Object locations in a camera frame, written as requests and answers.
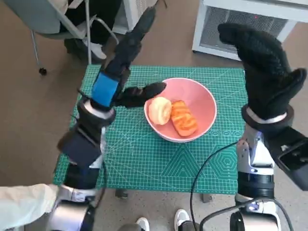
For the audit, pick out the black left robot hand, blue tape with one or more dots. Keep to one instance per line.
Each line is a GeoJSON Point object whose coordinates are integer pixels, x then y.
{"type": "Point", "coordinates": [120, 62]}

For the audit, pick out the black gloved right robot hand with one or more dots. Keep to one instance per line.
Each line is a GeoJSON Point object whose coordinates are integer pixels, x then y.
{"type": "Point", "coordinates": [267, 77]}

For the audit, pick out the round toy bread bun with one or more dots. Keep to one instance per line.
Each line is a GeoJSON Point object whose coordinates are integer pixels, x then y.
{"type": "Point", "coordinates": [158, 110]}

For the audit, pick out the pink bowl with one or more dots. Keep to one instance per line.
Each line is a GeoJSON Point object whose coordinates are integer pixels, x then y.
{"type": "Point", "coordinates": [192, 93]}

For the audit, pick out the long orange striped toy bread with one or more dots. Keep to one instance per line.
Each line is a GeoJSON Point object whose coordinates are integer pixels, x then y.
{"type": "Point", "coordinates": [184, 120]}

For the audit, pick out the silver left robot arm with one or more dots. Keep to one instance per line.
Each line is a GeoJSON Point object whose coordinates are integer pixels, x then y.
{"type": "Point", "coordinates": [72, 214]}

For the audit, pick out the seated person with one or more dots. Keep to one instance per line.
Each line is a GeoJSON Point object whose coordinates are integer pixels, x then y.
{"type": "Point", "coordinates": [101, 16]}

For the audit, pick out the white cabinet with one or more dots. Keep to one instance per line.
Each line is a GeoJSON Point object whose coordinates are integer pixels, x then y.
{"type": "Point", "coordinates": [131, 12]}

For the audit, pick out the white air unit with grille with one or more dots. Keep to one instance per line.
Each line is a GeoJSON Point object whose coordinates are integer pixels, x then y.
{"type": "Point", "coordinates": [240, 24]}

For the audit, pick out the grey chair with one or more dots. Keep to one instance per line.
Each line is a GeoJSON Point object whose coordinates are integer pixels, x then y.
{"type": "Point", "coordinates": [36, 16]}

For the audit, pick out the green cutting mat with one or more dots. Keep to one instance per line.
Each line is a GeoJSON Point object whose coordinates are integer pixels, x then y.
{"type": "Point", "coordinates": [149, 163]}

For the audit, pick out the black table clamp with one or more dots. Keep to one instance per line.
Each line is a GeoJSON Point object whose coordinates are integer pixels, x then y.
{"type": "Point", "coordinates": [121, 193]}
{"type": "Point", "coordinates": [206, 197]}

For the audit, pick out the person with white shoes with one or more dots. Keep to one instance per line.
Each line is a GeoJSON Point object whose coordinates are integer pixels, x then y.
{"type": "Point", "coordinates": [180, 216]}

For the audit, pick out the white plastic bag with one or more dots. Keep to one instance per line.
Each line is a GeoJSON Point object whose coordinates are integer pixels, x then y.
{"type": "Point", "coordinates": [21, 207]}

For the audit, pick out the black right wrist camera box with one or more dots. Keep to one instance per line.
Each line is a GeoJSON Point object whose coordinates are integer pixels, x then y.
{"type": "Point", "coordinates": [293, 163]}

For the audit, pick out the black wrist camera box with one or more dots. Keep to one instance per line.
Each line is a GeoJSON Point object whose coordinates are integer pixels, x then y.
{"type": "Point", "coordinates": [293, 163]}
{"type": "Point", "coordinates": [79, 149]}

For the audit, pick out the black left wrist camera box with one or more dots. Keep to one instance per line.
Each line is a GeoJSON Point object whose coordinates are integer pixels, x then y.
{"type": "Point", "coordinates": [79, 149]}

